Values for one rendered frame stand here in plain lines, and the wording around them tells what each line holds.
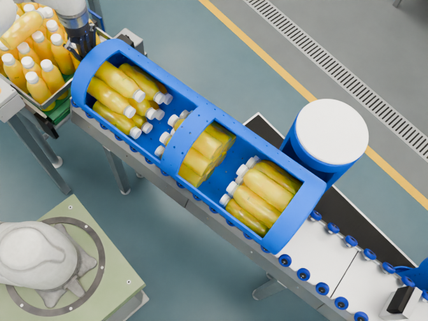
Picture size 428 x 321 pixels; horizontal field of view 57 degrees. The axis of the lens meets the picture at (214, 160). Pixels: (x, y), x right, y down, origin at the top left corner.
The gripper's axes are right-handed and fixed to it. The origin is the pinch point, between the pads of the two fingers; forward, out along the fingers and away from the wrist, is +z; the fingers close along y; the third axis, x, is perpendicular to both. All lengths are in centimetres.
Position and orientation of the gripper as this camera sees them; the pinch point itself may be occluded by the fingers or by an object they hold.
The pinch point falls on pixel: (88, 62)
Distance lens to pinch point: 147.8
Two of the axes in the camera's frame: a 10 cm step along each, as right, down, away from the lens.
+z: -0.8, 4.0, 9.1
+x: 7.9, 5.8, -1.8
